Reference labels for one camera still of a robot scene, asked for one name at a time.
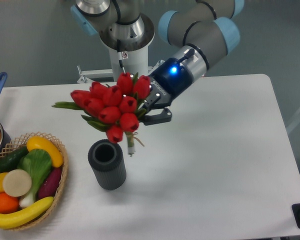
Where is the green cucumber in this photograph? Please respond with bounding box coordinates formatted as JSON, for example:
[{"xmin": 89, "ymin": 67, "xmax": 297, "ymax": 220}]
[{"xmin": 0, "ymin": 146, "xmax": 28, "ymax": 173}]

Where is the orange fruit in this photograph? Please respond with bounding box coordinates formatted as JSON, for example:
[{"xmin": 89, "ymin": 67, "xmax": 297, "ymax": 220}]
[{"xmin": 0, "ymin": 192, "xmax": 19, "ymax": 214}]

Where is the beige round slice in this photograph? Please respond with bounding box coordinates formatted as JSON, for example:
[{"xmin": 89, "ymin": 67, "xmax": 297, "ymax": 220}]
[{"xmin": 2, "ymin": 169, "xmax": 32, "ymax": 197}]

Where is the woven wicker basket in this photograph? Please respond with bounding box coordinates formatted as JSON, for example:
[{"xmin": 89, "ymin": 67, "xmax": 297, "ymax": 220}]
[{"xmin": 0, "ymin": 132, "xmax": 69, "ymax": 231}]

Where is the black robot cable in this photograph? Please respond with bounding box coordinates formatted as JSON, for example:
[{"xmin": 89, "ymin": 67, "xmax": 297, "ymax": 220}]
[{"xmin": 116, "ymin": 39, "xmax": 129, "ymax": 76}]

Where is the dark grey ribbed vase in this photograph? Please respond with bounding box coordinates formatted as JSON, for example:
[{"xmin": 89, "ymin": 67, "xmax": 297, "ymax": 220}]
[{"xmin": 87, "ymin": 139, "xmax": 127, "ymax": 190}]

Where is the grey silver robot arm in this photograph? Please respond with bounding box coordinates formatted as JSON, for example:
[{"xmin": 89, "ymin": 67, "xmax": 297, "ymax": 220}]
[{"xmin": 70, "ymin": 0, "xmax": 245, "ymax": 125}]

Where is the yellow banana front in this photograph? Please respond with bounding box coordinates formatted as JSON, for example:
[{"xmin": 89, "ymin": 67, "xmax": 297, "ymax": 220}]
[{"xmin": 0, "ymin": 196, "xmax": 54, "ymax": 230}]

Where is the purple sweet potato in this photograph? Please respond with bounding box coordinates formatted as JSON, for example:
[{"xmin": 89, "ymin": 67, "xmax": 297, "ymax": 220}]
[{"xmin": 37, "ymin": 167, "xmax": 62, "ymax": 200}]

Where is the blue Robotiq gripper body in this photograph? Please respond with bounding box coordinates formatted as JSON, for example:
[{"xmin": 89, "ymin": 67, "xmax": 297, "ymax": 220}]
[{"xmin": 143, "ymin": 57, "xmax": 190, "ymax": 109}]

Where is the green bok choy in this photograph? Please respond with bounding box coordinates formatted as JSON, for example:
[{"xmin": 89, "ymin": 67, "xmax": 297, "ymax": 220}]
[{"xmin": 17, "ymin": 149, "xmax": 52, "ymax": 209}]

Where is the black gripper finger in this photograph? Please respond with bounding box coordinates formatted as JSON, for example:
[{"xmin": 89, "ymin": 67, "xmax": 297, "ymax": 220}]
[{"xmin": 139, "ymin": 107, "xmax": 172, "ymax": 126}]

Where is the red tulip bouquet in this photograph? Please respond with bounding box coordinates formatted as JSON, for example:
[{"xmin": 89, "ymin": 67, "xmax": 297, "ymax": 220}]
[{"xmin": 53, "ymin": 72, "xmax": 151, "ymax": 156}]

